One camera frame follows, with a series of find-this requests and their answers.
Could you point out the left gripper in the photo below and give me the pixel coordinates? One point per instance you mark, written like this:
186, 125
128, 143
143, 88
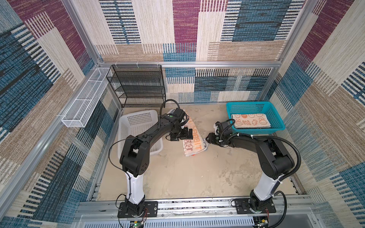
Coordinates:
184, 136

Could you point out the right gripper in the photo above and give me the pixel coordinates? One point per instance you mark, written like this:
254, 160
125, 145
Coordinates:
210, 136

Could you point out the orange rabbit towel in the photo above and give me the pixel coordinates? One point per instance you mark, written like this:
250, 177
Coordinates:
197, 144

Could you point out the orange bunny towel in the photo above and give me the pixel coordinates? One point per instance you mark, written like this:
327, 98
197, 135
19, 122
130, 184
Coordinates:
245, 121

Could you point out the white plastic basket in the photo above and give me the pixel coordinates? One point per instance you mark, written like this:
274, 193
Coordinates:
134, 124

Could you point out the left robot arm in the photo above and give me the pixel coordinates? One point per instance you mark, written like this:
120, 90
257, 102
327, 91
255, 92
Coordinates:
135, 156

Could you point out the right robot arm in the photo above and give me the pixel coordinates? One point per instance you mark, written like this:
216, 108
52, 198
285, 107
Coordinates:
275, 162

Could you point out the teal plastic basket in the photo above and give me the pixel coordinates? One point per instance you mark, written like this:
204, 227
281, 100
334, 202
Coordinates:
257, 107

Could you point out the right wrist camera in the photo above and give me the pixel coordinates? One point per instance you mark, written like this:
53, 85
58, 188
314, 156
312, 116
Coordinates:
225, 127

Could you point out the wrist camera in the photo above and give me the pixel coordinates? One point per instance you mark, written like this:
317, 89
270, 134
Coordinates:
225, 127
181, 116

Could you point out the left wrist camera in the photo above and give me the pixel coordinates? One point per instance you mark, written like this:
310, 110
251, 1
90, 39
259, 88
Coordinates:
181, 116

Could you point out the black wire shelf rack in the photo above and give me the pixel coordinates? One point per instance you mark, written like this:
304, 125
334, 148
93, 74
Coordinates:
137, 85

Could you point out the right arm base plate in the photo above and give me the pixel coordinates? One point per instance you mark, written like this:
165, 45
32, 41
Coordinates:
253, 206

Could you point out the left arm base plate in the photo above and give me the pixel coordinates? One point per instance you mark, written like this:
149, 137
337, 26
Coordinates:
144, 208

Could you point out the white mesh wall tray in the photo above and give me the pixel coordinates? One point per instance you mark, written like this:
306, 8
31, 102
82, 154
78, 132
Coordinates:
85, 103

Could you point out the aluminium front rail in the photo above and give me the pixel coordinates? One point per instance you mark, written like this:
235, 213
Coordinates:
168, 208

